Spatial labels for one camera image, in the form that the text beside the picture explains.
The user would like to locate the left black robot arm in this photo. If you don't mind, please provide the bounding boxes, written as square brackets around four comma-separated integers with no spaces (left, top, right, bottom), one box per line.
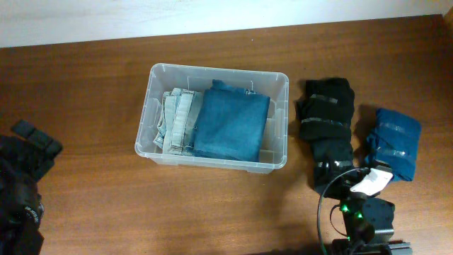
[1,120,63,255]

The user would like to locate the clear plastic storage container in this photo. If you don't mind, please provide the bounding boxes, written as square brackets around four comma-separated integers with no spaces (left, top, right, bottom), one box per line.
[134,63,289,174]

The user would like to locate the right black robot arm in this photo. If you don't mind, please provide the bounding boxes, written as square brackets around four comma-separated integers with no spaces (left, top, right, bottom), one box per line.
[316,166,413,255]

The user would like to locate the light blue jeans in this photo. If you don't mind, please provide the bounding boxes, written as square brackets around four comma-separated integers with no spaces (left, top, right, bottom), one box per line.
[153,88,203,157]

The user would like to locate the dark blue jeans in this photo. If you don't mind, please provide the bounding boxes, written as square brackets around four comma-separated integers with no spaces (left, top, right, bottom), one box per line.
[193,79,270,162]

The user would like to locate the blue taped garment roll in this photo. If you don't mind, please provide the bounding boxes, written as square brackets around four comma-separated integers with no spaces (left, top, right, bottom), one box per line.
[364,108,422,181]

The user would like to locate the black taped garment roll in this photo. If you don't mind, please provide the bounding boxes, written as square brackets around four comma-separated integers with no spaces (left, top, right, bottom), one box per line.
[297,77,355,142]
[309,138,359,200]

